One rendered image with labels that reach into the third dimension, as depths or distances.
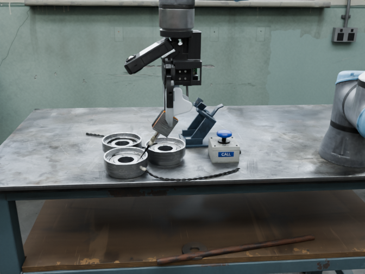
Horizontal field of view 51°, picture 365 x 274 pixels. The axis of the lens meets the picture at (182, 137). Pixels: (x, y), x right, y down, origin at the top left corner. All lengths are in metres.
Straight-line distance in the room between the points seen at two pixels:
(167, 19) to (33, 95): 1.99
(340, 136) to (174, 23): 0.51
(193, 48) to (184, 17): 0.07
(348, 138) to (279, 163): 0.18
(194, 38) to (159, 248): 0.57
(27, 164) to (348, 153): 0.80
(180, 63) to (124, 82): 1.79
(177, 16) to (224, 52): 1.81
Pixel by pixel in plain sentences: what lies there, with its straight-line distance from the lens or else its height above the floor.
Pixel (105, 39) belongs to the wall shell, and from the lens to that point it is 2.56.
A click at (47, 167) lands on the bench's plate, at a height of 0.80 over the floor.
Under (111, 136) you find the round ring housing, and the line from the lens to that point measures 1.08.
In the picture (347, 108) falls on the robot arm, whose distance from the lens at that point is 0.97.
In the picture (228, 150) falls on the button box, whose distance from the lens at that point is 0.98.
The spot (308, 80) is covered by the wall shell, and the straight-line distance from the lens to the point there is 2.81.
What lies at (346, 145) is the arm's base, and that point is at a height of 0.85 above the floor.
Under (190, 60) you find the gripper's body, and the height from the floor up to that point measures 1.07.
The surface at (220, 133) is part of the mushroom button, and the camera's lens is 0.98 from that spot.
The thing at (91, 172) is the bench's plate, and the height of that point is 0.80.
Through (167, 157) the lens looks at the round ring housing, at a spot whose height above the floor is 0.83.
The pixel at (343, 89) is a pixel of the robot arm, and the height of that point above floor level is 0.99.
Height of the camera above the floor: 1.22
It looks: 21 degrees down
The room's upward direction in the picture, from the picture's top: 1 degrees clockwise
